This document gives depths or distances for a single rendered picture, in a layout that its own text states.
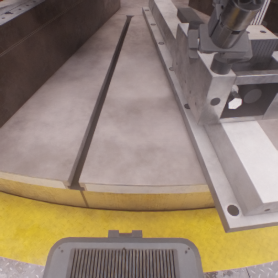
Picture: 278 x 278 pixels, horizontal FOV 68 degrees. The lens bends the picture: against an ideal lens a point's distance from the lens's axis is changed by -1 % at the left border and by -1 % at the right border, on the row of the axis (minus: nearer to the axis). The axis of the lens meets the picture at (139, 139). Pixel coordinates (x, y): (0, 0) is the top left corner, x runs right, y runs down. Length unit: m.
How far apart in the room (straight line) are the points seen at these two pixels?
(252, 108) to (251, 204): 0.40
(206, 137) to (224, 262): 0.55
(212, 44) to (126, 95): 0.77
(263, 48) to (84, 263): 0.91
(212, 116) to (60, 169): 0.63
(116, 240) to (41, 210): 0.53
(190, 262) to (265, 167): 0.40
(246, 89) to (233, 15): 0.48
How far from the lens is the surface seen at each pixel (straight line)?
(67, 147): 0.98
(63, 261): 0.82
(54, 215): 1.18
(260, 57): 0.86
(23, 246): 1.18
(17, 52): 1.23
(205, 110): 0.80
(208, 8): 2.45
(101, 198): 1.02
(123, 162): 0.88
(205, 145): 0.92
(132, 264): 0.79
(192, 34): 0.54
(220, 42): 0.50
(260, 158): 0.83
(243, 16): 0.45
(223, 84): 0.75
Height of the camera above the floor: 1.04
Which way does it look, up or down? 49 degrees down
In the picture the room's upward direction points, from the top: 1 degrees clockwise
